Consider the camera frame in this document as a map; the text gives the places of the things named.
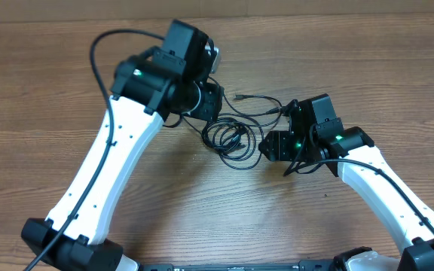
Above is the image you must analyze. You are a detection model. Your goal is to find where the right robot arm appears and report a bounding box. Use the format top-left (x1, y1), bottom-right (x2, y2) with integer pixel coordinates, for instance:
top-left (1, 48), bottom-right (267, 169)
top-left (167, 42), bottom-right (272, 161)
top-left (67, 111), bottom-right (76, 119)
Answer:
top-left (258, 94), bottom-right (434, 270)

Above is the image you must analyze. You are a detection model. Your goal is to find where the black USB cable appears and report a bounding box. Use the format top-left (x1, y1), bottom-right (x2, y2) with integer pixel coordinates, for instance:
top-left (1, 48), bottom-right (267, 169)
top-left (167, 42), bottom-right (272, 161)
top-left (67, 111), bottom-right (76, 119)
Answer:
top-left (181, 114), bottom-right (265, 171)

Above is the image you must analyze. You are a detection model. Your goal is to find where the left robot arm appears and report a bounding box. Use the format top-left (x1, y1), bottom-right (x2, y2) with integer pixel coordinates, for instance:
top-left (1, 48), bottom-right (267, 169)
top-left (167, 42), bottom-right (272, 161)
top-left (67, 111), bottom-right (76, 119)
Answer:
top-left (21, 20), bottom-right (222, 271)

